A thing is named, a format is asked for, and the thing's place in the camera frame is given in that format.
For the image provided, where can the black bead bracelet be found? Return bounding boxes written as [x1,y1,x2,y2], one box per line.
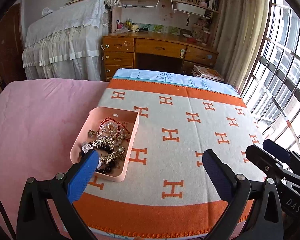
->
[95,159,121,175]

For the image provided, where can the gold leaf hair comb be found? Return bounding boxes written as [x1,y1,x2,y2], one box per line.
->
[91,136,120,164]

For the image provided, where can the blue flower earring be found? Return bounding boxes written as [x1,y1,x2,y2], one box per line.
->
[88,129,97,138]

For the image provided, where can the round gold pendant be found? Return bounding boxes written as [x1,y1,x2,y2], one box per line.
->
[117,146,125,154]

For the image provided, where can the pink jewelry box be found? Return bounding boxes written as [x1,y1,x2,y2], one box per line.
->
[70,107,139,183]

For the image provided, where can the white pearl necklace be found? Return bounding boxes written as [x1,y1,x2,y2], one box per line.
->
[97,119,131,151]

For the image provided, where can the red string bracelet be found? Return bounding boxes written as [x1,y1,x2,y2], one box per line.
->
[98,116,132,140]

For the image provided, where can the pink smart watch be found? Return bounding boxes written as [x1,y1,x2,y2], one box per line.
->
[80,141,102,169]

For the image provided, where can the orange H pattern blanket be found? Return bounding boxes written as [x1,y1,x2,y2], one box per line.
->
[74,78,266,239]

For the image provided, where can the window with metal bars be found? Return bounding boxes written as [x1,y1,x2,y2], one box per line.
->
[241,0,300,154]

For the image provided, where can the pink bed sheet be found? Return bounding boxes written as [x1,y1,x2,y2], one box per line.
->
[0,79,108,226]

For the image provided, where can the stack of books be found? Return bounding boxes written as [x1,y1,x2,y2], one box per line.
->
[193,65,224,82]

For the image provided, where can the blue tree pattern sheet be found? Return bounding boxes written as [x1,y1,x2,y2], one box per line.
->
[113,68,239,98]

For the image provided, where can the beige curtain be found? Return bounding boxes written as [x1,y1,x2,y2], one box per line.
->
[213,0,270,92]

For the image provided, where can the wooden desk with drawers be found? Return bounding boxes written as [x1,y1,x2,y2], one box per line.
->
[101,32,218,81]

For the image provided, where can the white lace covered furniture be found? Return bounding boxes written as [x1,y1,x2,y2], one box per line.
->
[22,0,109,81]

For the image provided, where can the brown wooden door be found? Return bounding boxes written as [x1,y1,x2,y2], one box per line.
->
[0,3,26,89]

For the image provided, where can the wall bookshelf with books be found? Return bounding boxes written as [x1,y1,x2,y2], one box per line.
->
[111,0,222,34]

